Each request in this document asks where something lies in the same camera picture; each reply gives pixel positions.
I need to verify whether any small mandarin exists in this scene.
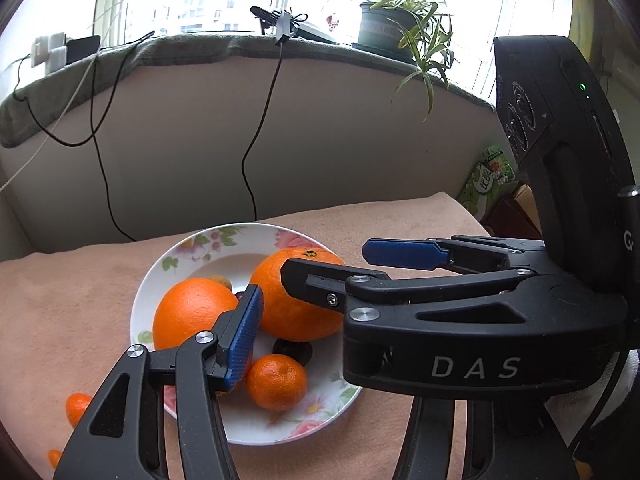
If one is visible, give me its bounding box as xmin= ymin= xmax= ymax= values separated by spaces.
xmin=245 ymin=354 xmax=308 ymax=412
xmin=65 ymin=392 xmax=95 ymax=428

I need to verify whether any white cable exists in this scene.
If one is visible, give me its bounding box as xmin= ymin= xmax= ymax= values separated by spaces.
xmin=0 ymin=52 xmax=99 ymax=194

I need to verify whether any large smooth orange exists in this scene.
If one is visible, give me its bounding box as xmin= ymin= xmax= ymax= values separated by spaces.
xmin=152 ymin=278 xmax=240 ymax=352

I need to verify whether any dark brown plum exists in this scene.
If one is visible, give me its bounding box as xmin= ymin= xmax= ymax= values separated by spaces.
xmin=272 ymin=338 xmax=314 ymax=366

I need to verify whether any black device on stand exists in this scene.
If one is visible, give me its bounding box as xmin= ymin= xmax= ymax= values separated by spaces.
xmin=250 ymin=6 xmax=342 ymax=45

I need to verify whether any pink towel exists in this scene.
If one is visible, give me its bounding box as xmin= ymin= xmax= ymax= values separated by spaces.
xmin=0 ymin=191 xmax=506 ymax=480

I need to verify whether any brown cardboard box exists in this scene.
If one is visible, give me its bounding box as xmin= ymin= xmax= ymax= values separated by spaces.
xmin=480 ymin=184 xmax=544 ymax=241

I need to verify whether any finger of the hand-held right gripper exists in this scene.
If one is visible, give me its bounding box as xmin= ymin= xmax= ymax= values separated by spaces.
xmin=362 ymin=235 xmax=546 ymax=272
xmin=280 ymin=257 xmax=546 ymax=312

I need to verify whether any black power adapter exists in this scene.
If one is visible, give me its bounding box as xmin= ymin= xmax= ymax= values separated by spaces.
xmin=65 ymin=35 xmax=101 ymax=64

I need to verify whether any white power adapter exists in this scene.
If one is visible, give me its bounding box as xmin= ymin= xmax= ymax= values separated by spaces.
xmin=30 ymin=32 xmax=69 ymax=69

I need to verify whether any black cable with plug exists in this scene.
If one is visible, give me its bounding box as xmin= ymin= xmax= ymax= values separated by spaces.
xmin=242 ymin=10 xmax=301 ymax=224

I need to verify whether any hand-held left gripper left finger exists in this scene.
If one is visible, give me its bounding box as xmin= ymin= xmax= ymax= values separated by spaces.
xmin=52 ymin=284 xmax=265 ymax=480

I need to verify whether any large rough-skinned orange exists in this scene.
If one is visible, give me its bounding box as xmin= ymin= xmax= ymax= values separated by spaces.
xmin=249 ymin=247 xmax=351 ymax=343

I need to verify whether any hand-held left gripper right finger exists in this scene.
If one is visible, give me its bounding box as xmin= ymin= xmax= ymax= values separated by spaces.
xmin=392 ymin=395 xmax=576 ymax=480

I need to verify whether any long black cable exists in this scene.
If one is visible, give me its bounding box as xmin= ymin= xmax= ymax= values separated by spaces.
xmin=12 ymin=30 xmax=157 ymax=244

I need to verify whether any floral white plate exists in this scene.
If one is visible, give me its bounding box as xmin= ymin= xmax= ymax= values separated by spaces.
xmin=130 ymin=223 xmax=364 ymax=446

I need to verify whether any green snack packet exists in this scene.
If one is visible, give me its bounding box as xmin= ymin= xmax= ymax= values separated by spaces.
xmin=457 ymin=145 xmax=522 ymax=224

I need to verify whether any potted spider plant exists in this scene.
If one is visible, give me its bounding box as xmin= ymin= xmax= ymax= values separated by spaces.
xmin=320 ymin=0 xmax=462 ymax=122

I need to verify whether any grey sill cloth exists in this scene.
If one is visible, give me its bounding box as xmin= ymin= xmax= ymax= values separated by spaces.
xmin=0 ymin=32 xmax=497 ymax=149

